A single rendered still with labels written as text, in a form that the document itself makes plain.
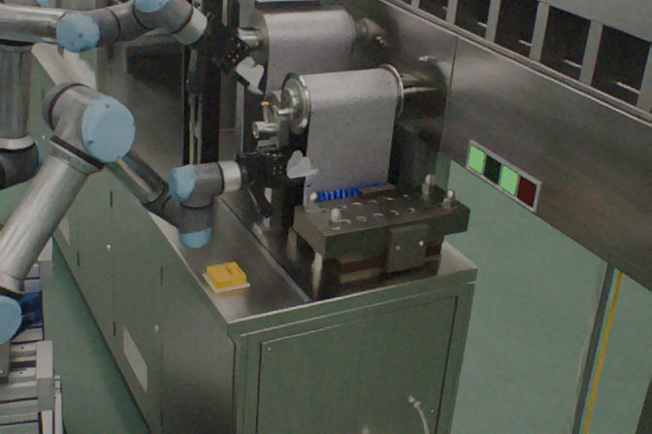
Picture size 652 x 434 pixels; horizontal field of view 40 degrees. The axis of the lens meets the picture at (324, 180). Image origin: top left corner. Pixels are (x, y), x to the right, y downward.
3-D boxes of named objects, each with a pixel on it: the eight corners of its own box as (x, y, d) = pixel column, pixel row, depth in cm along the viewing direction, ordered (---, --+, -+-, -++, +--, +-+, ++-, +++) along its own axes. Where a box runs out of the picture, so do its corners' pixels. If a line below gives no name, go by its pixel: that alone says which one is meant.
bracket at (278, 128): (251, 227, 228) (257, 115, 215) (275, 223, 231) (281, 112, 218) (259, 236, 224) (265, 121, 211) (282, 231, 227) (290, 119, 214)
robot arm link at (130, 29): (84, 16, 189) (116, -1, 182) (122, 8, 198) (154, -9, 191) (98, 51, 190) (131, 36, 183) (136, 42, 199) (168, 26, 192)
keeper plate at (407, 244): (383, 269, 211) (388, 228, 206) (418, 261, 215) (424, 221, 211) (388, 274, 209) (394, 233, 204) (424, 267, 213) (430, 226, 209)
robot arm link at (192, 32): (176, 39, 186) (164, 27, 192) (191, 51, 189) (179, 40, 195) (199, 11, 186) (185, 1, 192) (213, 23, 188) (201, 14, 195)
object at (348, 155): (303, 198, 217) (308, 127, 209) (385, 184, 227) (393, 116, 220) (304, 199, 216) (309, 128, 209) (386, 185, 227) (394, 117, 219)
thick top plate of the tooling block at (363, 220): (293, 228, 214) (294, 205, 211) (431, 204, 232) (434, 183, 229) (323, 259, 201) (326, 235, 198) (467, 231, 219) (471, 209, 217)
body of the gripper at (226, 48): (255, 50, 196) (217, 18, 188) (231, 81, 196) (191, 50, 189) (243, 41, 202) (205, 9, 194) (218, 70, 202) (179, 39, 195)
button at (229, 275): (206, 276, 204) (206, 266, 203) (234, 270, 207) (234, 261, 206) (216, 290, 199) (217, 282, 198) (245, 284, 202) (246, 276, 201)
